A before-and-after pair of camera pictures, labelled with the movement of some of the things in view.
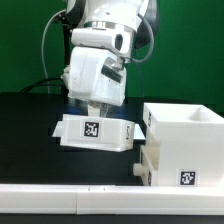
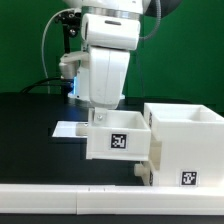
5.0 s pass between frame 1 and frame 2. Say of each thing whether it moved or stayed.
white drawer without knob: moved
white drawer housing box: stayed
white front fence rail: stayed
